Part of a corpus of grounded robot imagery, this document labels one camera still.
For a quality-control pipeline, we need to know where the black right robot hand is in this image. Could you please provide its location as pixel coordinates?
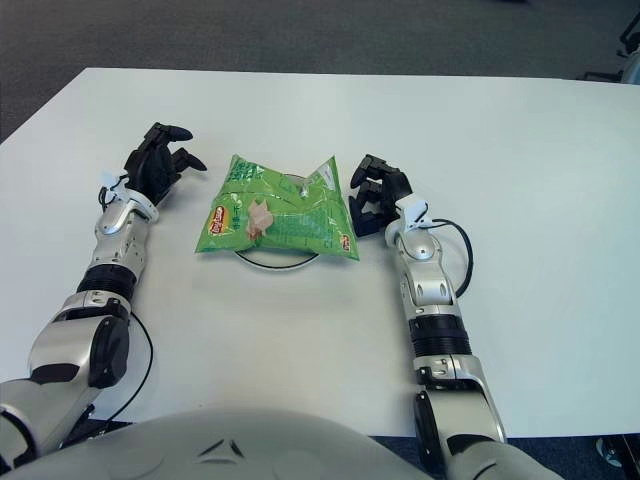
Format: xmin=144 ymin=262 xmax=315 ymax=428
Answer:
xmin=348 ymin=153 xmax=415 ymax=237

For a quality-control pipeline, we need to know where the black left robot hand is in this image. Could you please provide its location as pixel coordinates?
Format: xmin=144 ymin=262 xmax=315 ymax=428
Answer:
xmin=123 ymin=121 xmax=209 ymax=207

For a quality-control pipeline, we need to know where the green snack bag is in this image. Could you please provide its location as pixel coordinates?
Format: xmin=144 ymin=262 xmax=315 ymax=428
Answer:
xmin=193 ymin=153 xmax=361 ymax=263

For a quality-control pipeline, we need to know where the white plate black rim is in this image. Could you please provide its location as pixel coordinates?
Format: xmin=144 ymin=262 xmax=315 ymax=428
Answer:
xmin=234 ymin=248 xmax=321 ymax=275

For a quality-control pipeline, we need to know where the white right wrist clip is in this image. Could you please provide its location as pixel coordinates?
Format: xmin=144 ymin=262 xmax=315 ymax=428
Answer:
xmin=394 ymin=198 xmax=431 ymax=234

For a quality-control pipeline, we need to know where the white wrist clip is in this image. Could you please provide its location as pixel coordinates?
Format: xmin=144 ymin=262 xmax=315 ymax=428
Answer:
xmin=99 ymin=169 xmax=132 ymax=204
xmin=394 ymin=198 xmax=431 ymax=234

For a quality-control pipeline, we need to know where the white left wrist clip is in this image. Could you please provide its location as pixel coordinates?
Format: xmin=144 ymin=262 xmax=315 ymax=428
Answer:
xmin=99 ymin=169 xmax=132 ymax=204

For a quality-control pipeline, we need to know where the dark chair base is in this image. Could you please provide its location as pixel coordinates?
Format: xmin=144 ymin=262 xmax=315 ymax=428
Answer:
xmin=582 ymin=0 xmax=640 ymax=86

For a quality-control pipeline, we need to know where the grey robot torso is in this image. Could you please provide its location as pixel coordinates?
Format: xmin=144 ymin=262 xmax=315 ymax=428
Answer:
xmin=0 ymin=405 xmax=441 ymax=480

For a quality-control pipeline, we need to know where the chair caster wheel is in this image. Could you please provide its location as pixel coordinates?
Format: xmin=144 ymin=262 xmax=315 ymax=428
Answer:
xmin=594 ymin=437 xmax=640 ymax=471

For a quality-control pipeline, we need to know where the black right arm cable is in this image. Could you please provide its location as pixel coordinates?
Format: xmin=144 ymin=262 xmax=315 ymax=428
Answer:
xmin=428 ymin=218 xmax=475 ymax=300

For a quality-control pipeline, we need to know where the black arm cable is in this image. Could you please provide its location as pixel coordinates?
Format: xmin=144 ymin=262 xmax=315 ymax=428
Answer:
xmin=97 ymin=174 xmax=155 ymax=421
xmin=428 ymin=218 xmax=475 ymax=300

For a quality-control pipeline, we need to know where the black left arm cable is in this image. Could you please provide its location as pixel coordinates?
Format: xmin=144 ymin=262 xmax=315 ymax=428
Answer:
xmin=97 ymin=174 xmax=155 ymax=421

